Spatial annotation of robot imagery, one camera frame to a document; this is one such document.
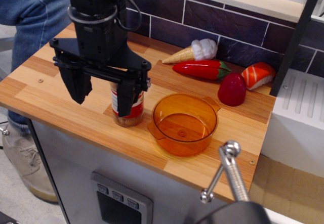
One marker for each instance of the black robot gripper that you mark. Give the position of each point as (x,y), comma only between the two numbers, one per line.
(100,49)

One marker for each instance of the clear almond jar red label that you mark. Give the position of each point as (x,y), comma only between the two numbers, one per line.
(136,113)

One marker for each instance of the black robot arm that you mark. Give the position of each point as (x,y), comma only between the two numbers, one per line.
(96,7)

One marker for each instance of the orange transparent plastic pot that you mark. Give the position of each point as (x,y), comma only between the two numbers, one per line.
(183,124)

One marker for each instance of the person leg in blue jeans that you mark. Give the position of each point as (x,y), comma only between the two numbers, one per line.
(36,22)

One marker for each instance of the red toy chili pepper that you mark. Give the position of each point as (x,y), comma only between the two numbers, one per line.
(206,69)

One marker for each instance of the beige sneaker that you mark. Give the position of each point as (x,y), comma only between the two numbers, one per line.
(21,150)

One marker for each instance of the toy ice cream cone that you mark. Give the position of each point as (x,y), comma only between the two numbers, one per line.
(199,50)

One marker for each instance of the grey oven control panel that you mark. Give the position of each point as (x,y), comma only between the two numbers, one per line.
(120,204)

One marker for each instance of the red toy strawberry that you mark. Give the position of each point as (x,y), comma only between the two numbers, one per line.
(232,90)

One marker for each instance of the toy salmon sushi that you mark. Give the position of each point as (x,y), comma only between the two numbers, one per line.
(258,74)

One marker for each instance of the white ribbed toy sink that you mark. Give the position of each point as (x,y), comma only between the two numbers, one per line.
(300,98)

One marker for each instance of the metal clamp screw handle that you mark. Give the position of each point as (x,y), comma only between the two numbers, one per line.
(228,153)

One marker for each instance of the black metal shelf post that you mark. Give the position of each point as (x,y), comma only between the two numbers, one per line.
(293,46)

